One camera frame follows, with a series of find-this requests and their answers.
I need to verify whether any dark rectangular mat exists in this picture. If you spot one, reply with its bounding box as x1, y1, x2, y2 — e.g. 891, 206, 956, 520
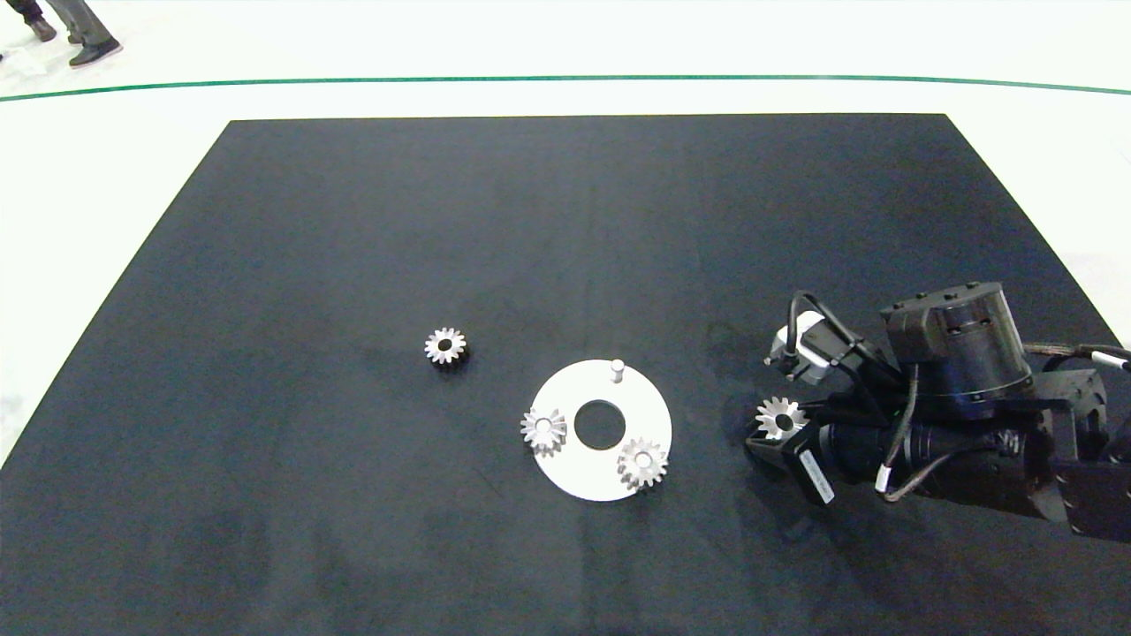
0, 113, 1131, 636

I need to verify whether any person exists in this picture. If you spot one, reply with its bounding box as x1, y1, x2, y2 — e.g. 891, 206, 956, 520
44, 0, 123, 69
4, 0, 57, 43

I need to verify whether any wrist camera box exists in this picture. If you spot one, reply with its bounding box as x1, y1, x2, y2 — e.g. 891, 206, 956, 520
764, 311, 839, 385

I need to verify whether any small steel gear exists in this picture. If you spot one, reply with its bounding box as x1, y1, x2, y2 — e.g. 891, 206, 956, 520
423, 327, 469, 370

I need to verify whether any round white plate with pins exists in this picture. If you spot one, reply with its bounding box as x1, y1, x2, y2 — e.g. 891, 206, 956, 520
530, 359, 673, 503

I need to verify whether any large steel gear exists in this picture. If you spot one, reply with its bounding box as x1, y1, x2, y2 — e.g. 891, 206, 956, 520
755, 396, 809, 441

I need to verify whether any black camera cable loop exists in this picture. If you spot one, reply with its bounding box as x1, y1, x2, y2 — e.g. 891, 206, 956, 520
788, 291, 884, 372

